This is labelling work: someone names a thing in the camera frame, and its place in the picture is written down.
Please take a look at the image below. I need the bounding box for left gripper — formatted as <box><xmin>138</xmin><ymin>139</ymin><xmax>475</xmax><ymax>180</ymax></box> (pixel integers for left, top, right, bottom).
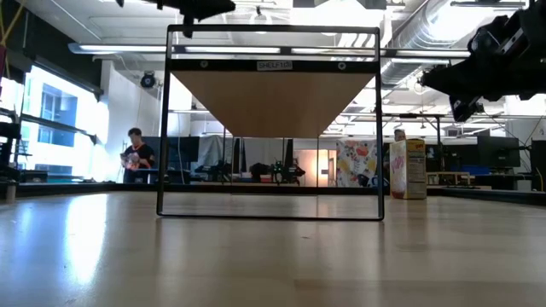
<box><xmin>144</xmin><ymin>0</ymin><xmax>236</xmax><ymax>39</ymax></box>

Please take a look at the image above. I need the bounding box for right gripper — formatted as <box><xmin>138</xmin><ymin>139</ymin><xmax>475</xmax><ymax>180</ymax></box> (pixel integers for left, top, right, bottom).
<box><xmin>420</xmin><ymin>12</ymin><xmax>546</xmax><ymax>123</ymax></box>

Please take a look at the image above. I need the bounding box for yellow cereal box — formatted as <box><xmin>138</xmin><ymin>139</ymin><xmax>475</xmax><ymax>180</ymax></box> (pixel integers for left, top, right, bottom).
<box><xmin>388</xmin><ymin>138</ymin><xmax>428</xmax><ymax>200</ymax></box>

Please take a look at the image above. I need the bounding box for black monitor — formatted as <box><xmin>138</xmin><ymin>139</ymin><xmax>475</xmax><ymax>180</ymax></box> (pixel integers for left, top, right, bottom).
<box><xmin>476</xmin><ymin>135</ymin><xmax>522</xmax><ymax>169</ymax></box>

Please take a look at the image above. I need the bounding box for long ceiling light strip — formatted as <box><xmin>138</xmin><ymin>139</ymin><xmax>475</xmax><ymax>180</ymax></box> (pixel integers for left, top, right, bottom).
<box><xmin>67</xmin><ymin>42</ymin><xmax>470</xmax><ymax>60</ymax></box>

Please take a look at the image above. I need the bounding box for round black fan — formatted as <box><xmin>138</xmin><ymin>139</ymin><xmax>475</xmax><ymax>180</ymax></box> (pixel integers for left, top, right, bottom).
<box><xmin>139</xmin><ymin>71</ymin><xmax>157</xmax><ymax>90</ymax></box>

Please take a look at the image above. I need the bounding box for wooden rack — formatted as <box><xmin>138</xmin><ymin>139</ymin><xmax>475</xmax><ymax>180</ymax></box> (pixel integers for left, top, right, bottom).
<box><xmin>426</xmin><ymin>171</ymin><xmax>472</xmax><ymax>187</ymax></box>

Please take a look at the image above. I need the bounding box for floral patterned panel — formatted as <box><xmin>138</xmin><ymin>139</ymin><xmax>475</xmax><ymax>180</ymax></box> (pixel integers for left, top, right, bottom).
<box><xmin>335</xmin><ymin>139</ymin><xmax>379</xmax><ymax>188</ymax></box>

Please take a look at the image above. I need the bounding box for black background robot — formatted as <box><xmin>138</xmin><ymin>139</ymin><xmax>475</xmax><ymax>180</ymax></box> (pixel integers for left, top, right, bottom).
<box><xmin>249</xmin><ymin>159</ymin><xmax>306</xmax><ymax>186</ymax></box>

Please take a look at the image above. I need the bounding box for black equipment rack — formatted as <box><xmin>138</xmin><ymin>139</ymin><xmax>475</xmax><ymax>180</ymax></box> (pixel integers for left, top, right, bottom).
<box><xmin>0</xmin><ymin>121</ymin><xmax>22</xmax><ymax>184</ymax></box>

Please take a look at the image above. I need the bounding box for silver ventilation duct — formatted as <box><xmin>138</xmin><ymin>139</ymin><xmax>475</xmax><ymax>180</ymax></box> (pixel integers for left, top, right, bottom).
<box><xmin>379</xmin><ymin>0</ymin><xmax>474</xmax><ymax>86</ymax></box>

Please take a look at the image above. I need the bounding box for black metal table frame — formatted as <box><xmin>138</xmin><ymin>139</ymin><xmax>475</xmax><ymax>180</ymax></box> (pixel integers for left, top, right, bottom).
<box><xmin>0</xmin><ymin>182</ymin><xmax>546</xmax><ymax>206</ymax></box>

